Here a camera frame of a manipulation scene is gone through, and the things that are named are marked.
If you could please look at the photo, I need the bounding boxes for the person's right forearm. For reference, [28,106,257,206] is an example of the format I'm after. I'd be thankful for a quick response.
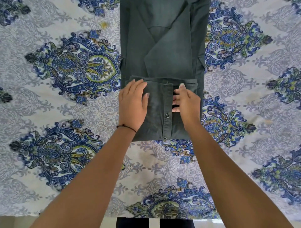
[184,121,295,228]

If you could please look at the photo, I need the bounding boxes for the dark grey button shirt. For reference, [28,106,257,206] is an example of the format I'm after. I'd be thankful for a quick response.
[119,0,210,143]

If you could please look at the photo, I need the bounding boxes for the person's left hand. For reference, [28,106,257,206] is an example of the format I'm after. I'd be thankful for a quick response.
[118,79,150,132]

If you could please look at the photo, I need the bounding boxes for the blue floral patterned bedsheet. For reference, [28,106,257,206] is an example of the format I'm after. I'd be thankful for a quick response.
[0,0,301,223]

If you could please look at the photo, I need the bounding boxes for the black thread wrist bracelet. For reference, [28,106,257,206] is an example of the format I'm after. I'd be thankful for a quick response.
[116,124,137,133]

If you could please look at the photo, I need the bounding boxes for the person's right hand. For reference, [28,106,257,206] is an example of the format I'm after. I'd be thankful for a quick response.
[172,83,202,128]

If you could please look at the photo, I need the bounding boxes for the person's left forearm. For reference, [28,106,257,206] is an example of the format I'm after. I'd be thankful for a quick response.
[30,126,137,228]

